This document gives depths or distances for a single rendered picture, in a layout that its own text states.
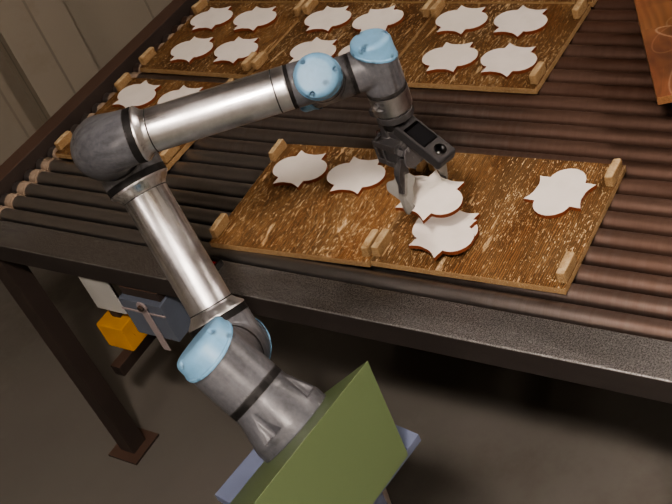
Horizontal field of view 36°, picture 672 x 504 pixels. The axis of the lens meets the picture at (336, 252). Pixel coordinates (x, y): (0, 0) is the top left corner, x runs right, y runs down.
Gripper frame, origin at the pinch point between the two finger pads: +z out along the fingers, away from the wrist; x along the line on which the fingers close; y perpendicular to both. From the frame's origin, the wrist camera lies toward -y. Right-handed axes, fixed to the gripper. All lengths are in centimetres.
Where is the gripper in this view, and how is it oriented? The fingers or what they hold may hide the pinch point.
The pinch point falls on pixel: (429, 195)
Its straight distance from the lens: 202.8
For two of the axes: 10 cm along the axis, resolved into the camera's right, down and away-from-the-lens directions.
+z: 3.1, 7.3, 6.2
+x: -6.8, 6.2, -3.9
